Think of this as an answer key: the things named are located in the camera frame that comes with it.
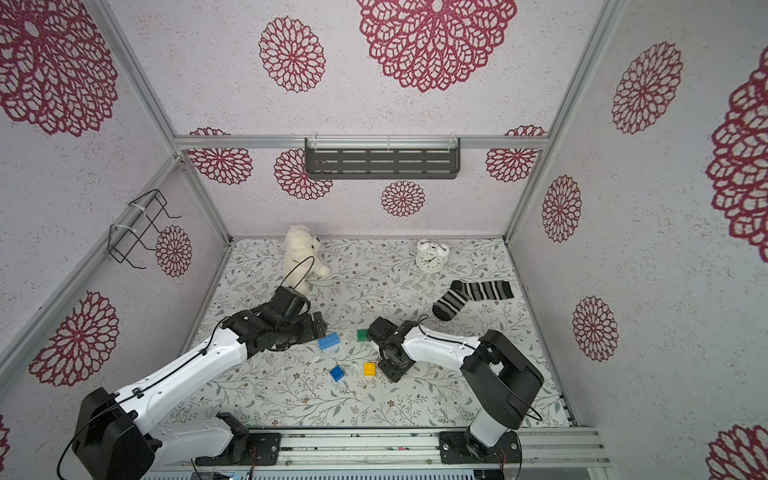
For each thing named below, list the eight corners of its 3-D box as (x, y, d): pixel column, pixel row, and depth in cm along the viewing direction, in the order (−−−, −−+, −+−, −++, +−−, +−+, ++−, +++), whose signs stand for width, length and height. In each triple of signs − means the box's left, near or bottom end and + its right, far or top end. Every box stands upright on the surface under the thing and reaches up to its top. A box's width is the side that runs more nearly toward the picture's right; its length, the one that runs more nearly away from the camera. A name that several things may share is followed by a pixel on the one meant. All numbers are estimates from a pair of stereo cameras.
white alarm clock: (412, 269, 114) (415, 245, 104) (415, 261, 116) (419, 237, 106) (442, 277, 111) (448, 254, 101) (444, 268, 114) (450, 245, 104)
